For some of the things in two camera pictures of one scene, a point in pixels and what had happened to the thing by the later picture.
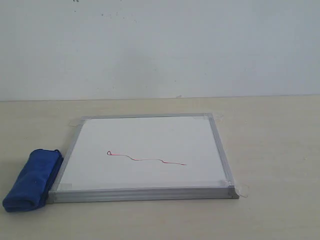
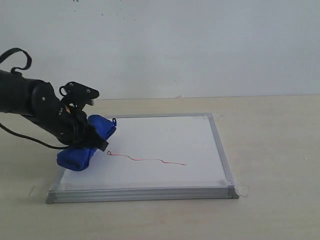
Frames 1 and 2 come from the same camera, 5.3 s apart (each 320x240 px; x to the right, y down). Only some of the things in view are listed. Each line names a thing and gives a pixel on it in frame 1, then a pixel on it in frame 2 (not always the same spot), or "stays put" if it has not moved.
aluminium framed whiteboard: (130, 158) stays put
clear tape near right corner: (242, 190) stays put
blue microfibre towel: (31, 191) → (79, 159)
